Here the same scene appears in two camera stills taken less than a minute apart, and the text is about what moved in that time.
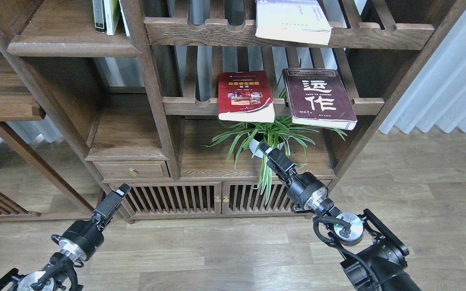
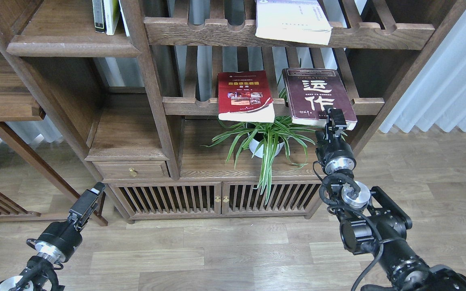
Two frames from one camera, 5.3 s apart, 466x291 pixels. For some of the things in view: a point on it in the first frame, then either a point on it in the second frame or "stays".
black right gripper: x=305 y=189 to x=335 y=155
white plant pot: x=255 y=148 stays
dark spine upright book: x=99 y=16 stays
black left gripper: x=84 y=237 to x=60 y=242
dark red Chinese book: x=318 y=97 stays
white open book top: x=303 y=21 stays
